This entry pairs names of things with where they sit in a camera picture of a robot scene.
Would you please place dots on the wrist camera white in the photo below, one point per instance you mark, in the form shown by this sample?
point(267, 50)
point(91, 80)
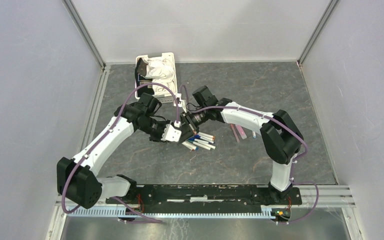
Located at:
point(171, 134)
point(179, 102)

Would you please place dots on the orange cap marker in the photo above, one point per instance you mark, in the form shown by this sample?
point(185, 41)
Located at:
point(206, 135)

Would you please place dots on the blue cap marker upper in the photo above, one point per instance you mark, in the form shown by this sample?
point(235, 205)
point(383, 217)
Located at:
point(204, 138)

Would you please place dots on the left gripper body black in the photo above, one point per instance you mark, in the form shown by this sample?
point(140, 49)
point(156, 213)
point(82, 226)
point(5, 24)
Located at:
point(156, 133)

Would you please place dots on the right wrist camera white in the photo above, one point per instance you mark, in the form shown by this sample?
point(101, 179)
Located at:
point(179, 102)

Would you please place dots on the black printed shirt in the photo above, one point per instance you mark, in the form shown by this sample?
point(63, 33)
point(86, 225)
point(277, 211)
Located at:
point(140, 73)

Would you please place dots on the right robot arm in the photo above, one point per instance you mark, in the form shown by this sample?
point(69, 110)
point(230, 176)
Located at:
point(281, 137)

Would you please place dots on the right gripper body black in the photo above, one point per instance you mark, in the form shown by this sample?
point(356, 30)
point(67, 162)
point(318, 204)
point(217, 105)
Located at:
point(191, 121)

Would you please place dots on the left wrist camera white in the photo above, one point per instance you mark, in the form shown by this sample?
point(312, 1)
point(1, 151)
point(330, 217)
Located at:
point(171, 134)

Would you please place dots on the white plastic basket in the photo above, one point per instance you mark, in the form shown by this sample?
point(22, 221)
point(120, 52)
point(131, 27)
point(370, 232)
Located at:
point(157, 91)

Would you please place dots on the white crumpled cloth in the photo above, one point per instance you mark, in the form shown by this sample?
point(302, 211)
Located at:
point(161, 70)

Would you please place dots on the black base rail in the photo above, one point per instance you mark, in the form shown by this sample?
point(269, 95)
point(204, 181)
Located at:
point(209, 199)

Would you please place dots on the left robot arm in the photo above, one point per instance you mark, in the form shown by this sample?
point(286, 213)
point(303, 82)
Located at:
point(77, 176)

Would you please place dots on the blue cap marker lower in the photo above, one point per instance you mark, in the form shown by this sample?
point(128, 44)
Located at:
point(202, 144)

